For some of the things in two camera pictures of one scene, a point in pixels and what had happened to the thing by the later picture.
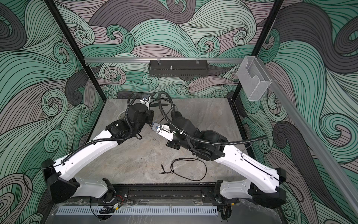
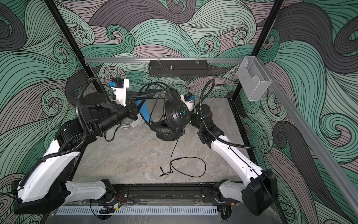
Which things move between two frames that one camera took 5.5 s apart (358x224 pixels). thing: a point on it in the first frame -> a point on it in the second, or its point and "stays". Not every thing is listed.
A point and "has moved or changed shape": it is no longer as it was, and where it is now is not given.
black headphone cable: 167,172 has moved or changed shape
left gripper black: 150,115 -> 132,109
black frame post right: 265,30 stays
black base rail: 164,193 stays
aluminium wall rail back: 132,59 stays
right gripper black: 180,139 -> 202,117
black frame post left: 76,49 stays
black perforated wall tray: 178,68 stays
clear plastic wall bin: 253,78 stays
